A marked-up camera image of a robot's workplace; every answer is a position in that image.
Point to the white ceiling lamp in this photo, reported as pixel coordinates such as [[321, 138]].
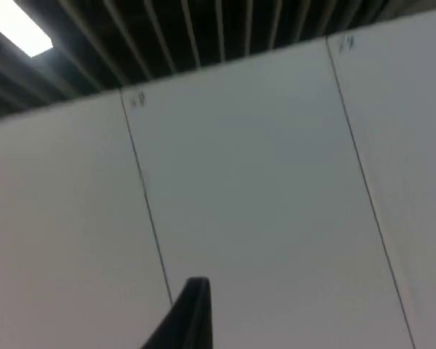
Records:
[[16, 25]]

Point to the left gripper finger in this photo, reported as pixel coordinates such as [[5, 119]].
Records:
[[189, 320]]

